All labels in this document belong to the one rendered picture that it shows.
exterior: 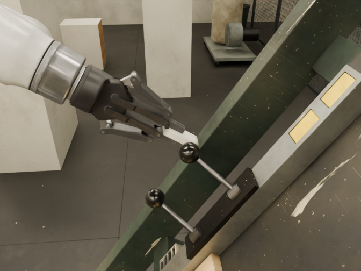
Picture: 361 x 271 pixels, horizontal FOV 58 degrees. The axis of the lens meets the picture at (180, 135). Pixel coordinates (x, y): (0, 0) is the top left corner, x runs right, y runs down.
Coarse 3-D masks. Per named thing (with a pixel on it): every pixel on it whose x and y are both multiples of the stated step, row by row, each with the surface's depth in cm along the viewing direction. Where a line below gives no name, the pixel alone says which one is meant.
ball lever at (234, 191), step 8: (184, 144) 56; (192, 144) 56; (184, 152) 55; (192, 152) 55; (184, 160) 56; (192, 160) 55; (200, 160) 56; (208, 168) 56; (216, 176) 55; (224, 184) 55; (232, 192) 55; (240, 192) 54
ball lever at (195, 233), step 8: (152, 192) 60; (160, 192) 61; (152, 200) 60; (160, 200) 60; (168, 208) 61; (176, 216) 60; (184, 224) 60; (192, 232) 60; (200, 232) 59; (192, 240) 60
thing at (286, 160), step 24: (360, 96) 44; (336, 120) 46; (288, 144) 50; (312, 144) 48; (264, 168) 53; (288, 168) 50; (264, 192) 52; (240, 216) 55; (216, 240) 58; (168, 264) 67; (192, 264) 61
